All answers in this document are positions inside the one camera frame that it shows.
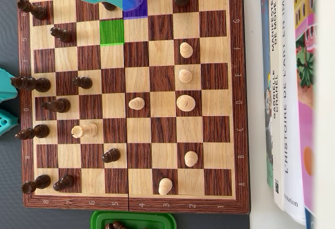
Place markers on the wooden folding chessboard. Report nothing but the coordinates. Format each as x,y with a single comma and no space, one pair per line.
162,129

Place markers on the white art history book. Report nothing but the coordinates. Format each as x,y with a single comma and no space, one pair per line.
291,135

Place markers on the blue illustrated book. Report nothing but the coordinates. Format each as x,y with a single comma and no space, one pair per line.
265,30

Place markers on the dark wooden rook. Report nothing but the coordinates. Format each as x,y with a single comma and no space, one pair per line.
39,12
39,183

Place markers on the green plastic tray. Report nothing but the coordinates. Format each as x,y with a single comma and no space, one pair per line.
162,221

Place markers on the light wooden rook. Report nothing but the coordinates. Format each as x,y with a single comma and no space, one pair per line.
85,130

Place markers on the white Chanel fashion book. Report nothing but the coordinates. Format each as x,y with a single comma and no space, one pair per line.
279,148

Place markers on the dark wooden bishop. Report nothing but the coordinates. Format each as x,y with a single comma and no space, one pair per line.
39,131

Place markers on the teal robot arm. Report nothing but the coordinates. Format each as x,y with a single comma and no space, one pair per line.
6,87

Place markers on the dark wooden pawn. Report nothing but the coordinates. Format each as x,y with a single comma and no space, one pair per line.
64,183
64,35
115,225
109,6
112,155
83,82

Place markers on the light wooden king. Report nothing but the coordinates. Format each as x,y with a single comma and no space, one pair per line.
185,103

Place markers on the dark grey mat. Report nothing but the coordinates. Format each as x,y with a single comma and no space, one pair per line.
8,51

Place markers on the dark wooden knight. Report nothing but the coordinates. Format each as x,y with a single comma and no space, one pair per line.
60,105

